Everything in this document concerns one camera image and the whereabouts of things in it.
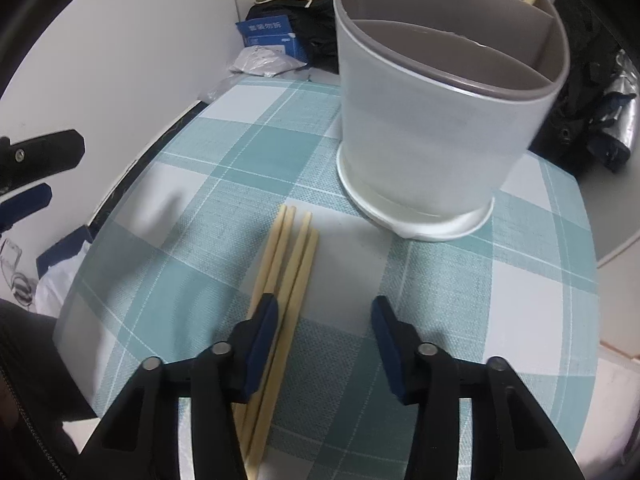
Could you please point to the person's dark jacket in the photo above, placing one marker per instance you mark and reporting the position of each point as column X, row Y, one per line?
column 30, row 385

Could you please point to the dark blue bag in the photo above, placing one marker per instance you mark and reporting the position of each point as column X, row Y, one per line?
column 65, row 247

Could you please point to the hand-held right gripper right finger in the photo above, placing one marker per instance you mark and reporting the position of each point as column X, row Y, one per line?
column 390, row 355

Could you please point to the white plastic bag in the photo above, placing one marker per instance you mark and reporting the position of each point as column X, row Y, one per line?
column 55, row 285

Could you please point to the blue cardboard box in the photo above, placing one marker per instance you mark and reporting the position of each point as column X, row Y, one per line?
column 265, row 35

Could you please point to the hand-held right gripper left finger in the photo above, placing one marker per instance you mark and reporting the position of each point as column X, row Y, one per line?
column 262, row 345

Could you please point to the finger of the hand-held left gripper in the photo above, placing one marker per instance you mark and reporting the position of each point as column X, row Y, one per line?
column 45, row 152
column 30, row 202

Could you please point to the black hanging jacket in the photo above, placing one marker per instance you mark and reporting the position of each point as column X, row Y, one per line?
column 570, row 110

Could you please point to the translucent white utensil holder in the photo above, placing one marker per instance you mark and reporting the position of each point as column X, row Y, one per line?
column 425, row 135

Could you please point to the teal checked tablecloth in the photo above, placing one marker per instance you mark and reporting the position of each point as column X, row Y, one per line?
column 200, row 160

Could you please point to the clear plastic bag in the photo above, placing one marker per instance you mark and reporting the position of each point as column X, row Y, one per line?
column 265, row 65

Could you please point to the silver folded umbrella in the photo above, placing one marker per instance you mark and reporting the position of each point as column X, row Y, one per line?
column 625, row 90

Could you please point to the black clothing pile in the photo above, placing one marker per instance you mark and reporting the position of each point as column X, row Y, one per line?
column 320, row 30

